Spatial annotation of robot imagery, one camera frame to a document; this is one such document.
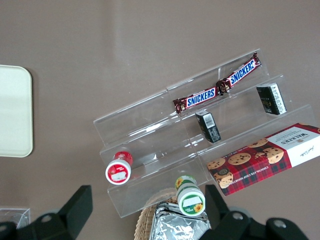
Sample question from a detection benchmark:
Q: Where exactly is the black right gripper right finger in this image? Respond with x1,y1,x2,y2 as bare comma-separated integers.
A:
199,184,254,240

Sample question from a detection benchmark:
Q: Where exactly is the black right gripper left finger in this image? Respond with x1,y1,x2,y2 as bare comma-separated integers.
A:
33,184,94,240

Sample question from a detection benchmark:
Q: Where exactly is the oval wicker basket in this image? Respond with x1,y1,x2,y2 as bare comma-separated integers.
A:
134,194,181,240

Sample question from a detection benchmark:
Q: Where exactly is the beige plastic tray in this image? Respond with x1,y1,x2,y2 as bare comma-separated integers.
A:
0,64,34,159

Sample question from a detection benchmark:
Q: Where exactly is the green lid white cup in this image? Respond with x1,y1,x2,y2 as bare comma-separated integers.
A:
174,175,207,217

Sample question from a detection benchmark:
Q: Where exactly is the aluminium foil container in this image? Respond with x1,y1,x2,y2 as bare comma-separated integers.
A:
149,201,211,240

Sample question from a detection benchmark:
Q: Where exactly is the clear acrylic bottle rack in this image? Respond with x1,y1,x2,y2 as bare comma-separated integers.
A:
0,206,32,227

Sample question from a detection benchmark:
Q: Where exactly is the red lid white cup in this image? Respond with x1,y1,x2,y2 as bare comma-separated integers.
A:
104,150,134,186

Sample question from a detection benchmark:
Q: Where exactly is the red tartan cookie box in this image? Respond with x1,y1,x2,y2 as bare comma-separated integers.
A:
206,122,320,197

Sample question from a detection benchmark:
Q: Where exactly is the small black box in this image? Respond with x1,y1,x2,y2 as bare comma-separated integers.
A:
194,111,222,144
256,82,288,116

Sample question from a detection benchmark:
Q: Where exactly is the clear acrylic step shelf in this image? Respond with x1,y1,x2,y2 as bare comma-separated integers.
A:
92,48,318,219

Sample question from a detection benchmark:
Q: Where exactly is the brown Snickers bar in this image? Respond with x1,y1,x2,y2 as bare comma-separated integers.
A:
215,51,262,93
172,86,219,112

